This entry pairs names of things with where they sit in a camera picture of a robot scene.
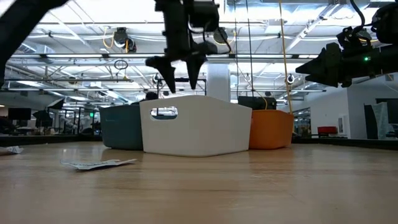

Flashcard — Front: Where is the white packet dark print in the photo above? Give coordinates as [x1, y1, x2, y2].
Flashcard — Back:
[0, 146, 24, 156]

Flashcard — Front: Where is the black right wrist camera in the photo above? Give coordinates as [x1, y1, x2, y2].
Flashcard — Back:
[336, 26, 374, 53]

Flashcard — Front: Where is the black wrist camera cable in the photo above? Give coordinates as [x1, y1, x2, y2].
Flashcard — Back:
[188, 23, 233, 54]

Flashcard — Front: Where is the black ceiling cable reel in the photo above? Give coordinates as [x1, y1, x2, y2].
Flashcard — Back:
[213, 27, 229, 45]
[112, 27, 137, 54]

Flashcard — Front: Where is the teal plastic bin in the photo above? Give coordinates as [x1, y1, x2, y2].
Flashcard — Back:
[99, 104, 144, 151]

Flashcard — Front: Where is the yellow hanging cable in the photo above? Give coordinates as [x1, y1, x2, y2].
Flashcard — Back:
[278, 0, 294, 114]

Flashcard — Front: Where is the black softbox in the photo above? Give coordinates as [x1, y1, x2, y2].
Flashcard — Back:
[46, 98, 65, 110]
[32, 110, 53, 128]

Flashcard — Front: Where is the black rig frame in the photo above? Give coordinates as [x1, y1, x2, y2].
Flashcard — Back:
[156, 77, 208, 100]

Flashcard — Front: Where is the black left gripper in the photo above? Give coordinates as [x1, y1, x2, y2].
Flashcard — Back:
[144, 0, 218, 94]

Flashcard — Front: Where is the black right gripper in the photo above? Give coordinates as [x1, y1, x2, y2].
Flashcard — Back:
[295, 42, 398, 89]

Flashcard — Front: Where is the black wire ring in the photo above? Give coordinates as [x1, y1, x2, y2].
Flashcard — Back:
[114, 59, 129, 71]

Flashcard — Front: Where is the white plastic bin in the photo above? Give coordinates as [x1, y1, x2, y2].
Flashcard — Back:
[139, 95, 253, 157]

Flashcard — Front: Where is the black monitor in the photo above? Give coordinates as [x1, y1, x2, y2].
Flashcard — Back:
[7, 108, 32, 121]

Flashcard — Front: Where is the orange plastic bin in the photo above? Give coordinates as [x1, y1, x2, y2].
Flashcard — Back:
[248, 110, 295, 151]

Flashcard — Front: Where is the person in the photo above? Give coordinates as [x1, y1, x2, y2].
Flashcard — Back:
[130, 91, 160, 106]

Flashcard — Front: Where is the red storage bin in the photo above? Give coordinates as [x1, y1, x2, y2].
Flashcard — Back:
[317, 126, 338, 135]

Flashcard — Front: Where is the white packet red print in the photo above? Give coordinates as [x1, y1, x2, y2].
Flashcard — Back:
[60, 159, 138, 171]

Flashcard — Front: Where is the white pillar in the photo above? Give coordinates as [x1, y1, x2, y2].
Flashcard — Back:
[206, 63, 231, 104]

